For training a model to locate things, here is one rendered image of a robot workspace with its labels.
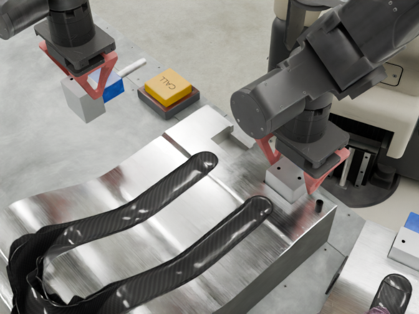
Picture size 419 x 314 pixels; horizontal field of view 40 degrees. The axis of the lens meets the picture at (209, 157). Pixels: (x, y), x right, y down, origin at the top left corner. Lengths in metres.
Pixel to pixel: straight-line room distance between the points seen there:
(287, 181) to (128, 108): 0.37
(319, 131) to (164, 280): 0.26
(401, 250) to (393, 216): 0.79
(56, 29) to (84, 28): 0.03
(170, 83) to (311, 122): 0.39
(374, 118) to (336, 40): 0.51
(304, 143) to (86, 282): 0.30
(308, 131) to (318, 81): 0.09
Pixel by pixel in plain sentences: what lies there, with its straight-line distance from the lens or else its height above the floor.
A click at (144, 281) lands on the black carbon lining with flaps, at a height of 0.91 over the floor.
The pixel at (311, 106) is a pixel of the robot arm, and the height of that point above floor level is 1.06.
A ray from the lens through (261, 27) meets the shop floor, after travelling 2.52.
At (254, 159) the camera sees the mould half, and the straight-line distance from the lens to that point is 0.81.
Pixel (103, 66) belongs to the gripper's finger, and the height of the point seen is 1.00.
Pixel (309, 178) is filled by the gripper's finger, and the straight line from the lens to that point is 0.70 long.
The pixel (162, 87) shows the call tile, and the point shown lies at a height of 0.84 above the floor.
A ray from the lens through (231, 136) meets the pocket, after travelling 0.87.
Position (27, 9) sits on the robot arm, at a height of 1.13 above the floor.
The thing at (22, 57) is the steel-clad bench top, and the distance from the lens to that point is 1.17.
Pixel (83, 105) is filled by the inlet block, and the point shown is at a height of 0.94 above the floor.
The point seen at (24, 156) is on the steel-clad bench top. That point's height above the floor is 0.80.
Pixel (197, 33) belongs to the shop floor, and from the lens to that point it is 2.47.
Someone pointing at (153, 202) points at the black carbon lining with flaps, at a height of 0.88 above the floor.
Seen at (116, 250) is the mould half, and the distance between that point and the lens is 0.71.
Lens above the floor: 1.51
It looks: 50 degrees down
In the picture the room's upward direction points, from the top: straight up
